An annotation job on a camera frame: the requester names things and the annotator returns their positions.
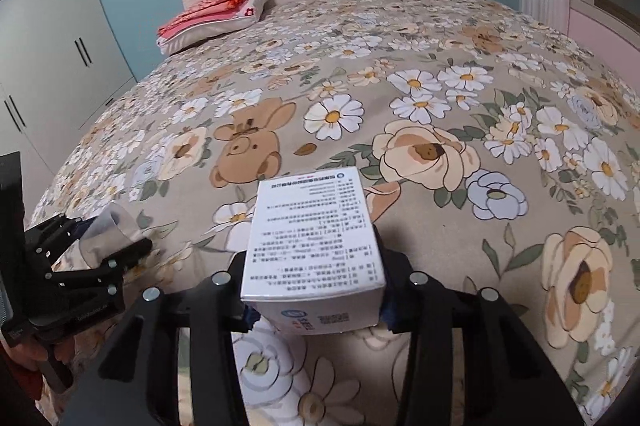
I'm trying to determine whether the red folded blanket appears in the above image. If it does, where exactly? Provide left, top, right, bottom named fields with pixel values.
left=156, top=0, right=255, bottom=39

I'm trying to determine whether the white medicine box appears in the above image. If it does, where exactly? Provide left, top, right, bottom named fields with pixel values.
left=241, top=167, right=386, bottom=335

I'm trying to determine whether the floral bed cover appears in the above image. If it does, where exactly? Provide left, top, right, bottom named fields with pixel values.
left=32, top=0, right=639, bottom=425

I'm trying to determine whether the white wardrobe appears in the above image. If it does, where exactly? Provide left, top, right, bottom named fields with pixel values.
left=0, top=0, right=134, bottom=210

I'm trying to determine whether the clear plastic cup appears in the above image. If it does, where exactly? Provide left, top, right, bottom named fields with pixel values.
left=79, top=201, right=142, bottom=268

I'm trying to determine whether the white floral pillow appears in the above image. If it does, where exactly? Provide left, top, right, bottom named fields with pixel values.
left=156, top=0, right=270, bottom=56

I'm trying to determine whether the person left hand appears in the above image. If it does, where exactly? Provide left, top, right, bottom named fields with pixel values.
left=1, top=337, right=75, bottom=372

